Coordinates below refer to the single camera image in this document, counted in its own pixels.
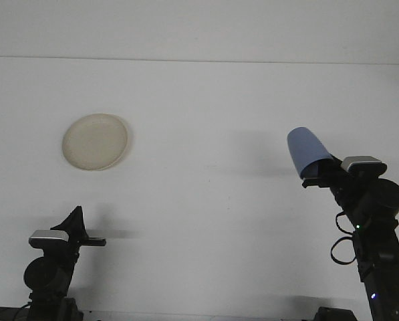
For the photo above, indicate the pale blue cup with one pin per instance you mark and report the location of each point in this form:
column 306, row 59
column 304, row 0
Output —
column 306, row 150

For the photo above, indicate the pale round plate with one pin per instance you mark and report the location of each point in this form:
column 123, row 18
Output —
column 95, row 142

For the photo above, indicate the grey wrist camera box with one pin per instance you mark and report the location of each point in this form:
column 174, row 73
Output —
column 363, row 163
column 48, row 238

